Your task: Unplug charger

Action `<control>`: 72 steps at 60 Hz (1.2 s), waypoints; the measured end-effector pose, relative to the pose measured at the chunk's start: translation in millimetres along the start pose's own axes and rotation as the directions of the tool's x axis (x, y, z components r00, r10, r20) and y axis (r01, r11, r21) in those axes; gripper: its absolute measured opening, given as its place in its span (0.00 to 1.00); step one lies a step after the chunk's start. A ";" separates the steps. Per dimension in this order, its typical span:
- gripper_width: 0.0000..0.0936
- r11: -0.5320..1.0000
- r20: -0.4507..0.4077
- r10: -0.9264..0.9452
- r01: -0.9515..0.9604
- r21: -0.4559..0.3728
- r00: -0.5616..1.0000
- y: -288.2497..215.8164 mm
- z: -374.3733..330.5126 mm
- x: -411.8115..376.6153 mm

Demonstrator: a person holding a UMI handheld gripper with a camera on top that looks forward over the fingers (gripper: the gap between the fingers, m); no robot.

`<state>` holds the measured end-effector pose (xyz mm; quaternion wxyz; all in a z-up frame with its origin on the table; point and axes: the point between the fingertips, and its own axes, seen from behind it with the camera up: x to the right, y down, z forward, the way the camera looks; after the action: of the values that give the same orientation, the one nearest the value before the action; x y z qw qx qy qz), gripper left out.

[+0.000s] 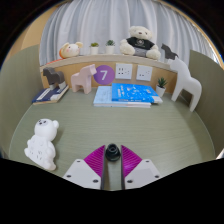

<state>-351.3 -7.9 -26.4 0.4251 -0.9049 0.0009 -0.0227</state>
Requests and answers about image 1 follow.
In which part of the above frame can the dark grey wooden horse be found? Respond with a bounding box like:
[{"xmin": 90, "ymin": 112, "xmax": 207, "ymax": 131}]
[{"xmin": 42, "ymin": 66, "xmax": 67, "ymax": 92}]

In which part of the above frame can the cream teddy bear black shirt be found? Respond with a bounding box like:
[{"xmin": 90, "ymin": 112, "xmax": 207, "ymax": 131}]
[{"xmin": 119, "ymin": 25, "xmax": 162, "ymax": 61}]

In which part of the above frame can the grey-white curtain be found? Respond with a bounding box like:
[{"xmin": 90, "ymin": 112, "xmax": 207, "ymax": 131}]
[{"xmin": 39, "ymin": 0, "xmax": 218, "ymax": 66}]

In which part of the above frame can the pink wooden horse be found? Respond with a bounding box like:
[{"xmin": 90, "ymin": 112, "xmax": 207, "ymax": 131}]
[{"xmin": 70, "ymin": 63, "xmax": 98, "ymax": 95}]

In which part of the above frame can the green desk partition panel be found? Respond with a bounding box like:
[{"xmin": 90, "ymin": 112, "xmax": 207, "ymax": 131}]
[
  {"xmin": 188, "ymin": 49, "xmax": 224, "ymax": 156},
  {"xmin": 0, "ymin": 44, "xmax": 44, "ymax": 158}
]

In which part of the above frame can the large white wooden horse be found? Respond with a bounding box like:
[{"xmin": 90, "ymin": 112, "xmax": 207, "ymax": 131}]
[{"xmin": 168, "ymin": 56, "xmax": 203, "ymax": 113}]

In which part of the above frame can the small black charger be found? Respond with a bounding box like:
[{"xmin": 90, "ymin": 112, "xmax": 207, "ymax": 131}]
[{"xmin": 104, "ymin": 143, "xmax": 122, "ymax": 163}]

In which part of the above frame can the light blue book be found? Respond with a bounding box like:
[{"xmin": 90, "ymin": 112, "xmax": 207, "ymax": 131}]
[{"xmin": 92, "ymin": 85, "xmax": 152, "ymax": 109}]

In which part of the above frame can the dark blue book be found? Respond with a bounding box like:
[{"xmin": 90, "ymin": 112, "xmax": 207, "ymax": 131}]
[{"xmin": 31, "ymin": 85, "xmax": 70, "ymax": 106}]

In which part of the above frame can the small plant in white pot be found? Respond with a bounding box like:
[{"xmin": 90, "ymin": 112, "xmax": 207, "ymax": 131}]
[
  {"xmin": 155, "ymin": 77, "xmax": 168, "ymax": 98},
  {"xmin": 105, "ymin": 39, "xmax": 116, "ymax": 55},
  {"xmin": 90, "ymin": 42, "xmax": 100, "ymax": 56}
]

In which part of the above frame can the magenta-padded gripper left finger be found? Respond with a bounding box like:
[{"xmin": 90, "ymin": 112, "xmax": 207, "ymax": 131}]
[{"xmin": 62, "ymin": 144, "xmax": 107, "ymax": 191}]

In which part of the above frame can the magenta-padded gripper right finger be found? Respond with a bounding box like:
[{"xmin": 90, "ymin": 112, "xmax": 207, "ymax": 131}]
[{"xmin": 120, "ymin": 144, "xmax": 162, "ymax": 191}]

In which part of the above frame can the white bear-shaped power strip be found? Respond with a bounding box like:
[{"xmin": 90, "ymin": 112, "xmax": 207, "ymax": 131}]
[{"xmin": 23, "ymin": 118, "xmax": 60, "ymax": 172}]

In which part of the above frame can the white wall socket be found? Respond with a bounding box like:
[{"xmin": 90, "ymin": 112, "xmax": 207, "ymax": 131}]
[
  {"xmin": 135, "ymin": 64, "xmax": 154, "ymax": 82},
  {"xmin": 114, "ymin": 62, "xmax": 134, "ymax": 81}
]

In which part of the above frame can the round purple number sign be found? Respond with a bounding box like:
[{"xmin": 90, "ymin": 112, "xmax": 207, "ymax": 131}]
[{"xmin": 93, "ymin": 64, "xmax": 116, "ymax": 86}]

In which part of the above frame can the wooden desk back ledge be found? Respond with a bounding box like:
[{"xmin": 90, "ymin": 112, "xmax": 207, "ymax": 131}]
[{"xmin": 39, "ymin": 53, "xmax": 178, "ymax": 94}]

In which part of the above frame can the small black wooden horse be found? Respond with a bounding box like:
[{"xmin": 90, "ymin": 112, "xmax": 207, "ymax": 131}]
[{"xmin": 160, "ymin": 43, "xmax": 179, "ymax": 64}]

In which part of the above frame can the orange and cream plush toy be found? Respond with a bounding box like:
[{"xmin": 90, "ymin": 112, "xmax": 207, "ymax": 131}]
[{"xmin": 58, "ymin": 41, "xmax": 84, "ymax": 60}]

